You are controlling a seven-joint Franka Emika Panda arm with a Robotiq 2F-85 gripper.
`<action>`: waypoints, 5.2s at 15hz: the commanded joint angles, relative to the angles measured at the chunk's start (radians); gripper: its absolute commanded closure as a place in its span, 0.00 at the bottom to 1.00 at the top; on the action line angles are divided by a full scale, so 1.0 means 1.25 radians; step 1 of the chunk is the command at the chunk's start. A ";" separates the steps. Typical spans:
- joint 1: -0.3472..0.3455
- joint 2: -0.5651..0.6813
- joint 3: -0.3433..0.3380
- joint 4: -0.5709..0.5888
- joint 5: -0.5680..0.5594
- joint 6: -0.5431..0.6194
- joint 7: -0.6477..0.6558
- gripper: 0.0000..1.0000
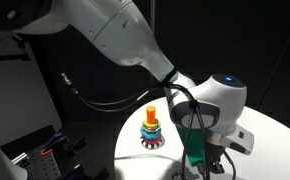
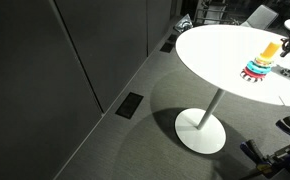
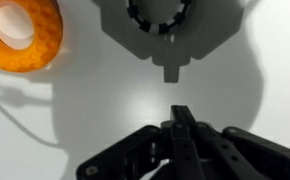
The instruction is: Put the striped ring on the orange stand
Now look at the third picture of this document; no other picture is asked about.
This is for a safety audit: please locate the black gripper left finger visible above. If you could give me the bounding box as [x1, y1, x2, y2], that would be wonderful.
[76, 104, 203, 180]

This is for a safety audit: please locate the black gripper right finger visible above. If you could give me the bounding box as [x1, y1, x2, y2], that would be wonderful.
[184, 105, 290, 180]

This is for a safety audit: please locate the thin black white striped ring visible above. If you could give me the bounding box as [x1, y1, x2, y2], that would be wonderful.
[126, 0, 192, 35]

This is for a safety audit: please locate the translucent orange ring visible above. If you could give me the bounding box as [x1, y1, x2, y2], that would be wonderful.
[0, 0, 64, 74]

